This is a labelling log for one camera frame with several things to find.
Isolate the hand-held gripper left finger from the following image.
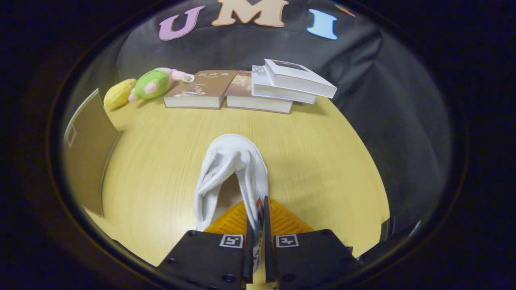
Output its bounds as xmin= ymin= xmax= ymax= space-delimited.
xmin=156 ymin=199 xmax=255 ymax=290

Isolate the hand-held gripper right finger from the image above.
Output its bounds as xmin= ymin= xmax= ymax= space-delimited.
xmin=263 ymin=196 xmax=362 ymax=290

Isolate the white canvas shoe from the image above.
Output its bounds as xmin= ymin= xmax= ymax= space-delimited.
xmin=194 ymin=134 xmax=269 ymax=274

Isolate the brown cardboard storage box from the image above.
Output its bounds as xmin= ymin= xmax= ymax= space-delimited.
xmin=64 ymin=89 xmax=121 ymax=218

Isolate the white book with patterned corner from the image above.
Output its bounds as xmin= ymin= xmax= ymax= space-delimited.
xmin=251 ymin=65 xmax=318 ymax=105

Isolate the plain brown book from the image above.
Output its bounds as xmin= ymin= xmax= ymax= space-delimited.
xmin=225 ymin=70 xmax=293 ymax=114

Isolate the brown book with picture cover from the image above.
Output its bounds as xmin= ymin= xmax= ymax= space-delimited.
xmin=163 ymin=70 xmax=239 ymax=110

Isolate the white book with dark picture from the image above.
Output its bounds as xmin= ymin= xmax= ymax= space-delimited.
xmin=264 ymin=59 xmax=337 ymax=99

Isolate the green and pink plush toy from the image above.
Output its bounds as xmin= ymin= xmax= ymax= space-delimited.
xmin=128 ymin=67 xmax=195 ymax=102

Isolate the yellow plush toy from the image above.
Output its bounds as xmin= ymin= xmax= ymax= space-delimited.
xmin=103 ymin=79 xmax=137 ymax=111

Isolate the black backdrop cloth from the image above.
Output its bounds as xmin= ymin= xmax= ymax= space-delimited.
xmin=81 ymin=0 xmax=454 ymax=246

